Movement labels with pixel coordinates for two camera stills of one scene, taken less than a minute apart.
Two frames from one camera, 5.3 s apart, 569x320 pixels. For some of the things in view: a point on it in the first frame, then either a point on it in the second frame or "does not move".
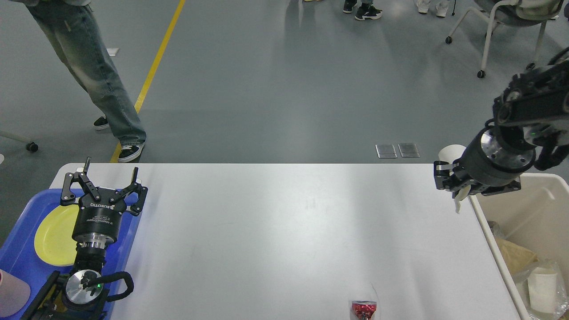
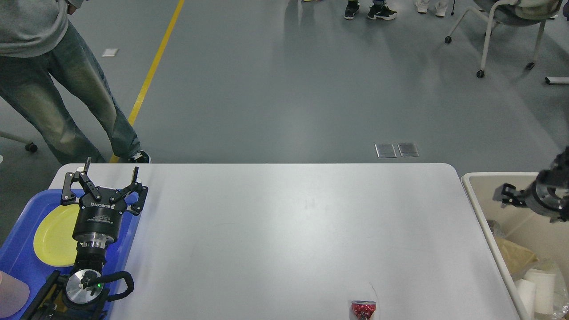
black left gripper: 99,215 does not move
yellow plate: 53,239 does not move
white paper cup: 450,153 to 526,293
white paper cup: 542,287 does not move
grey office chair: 513,13 does not move
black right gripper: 489,162 to 538,199
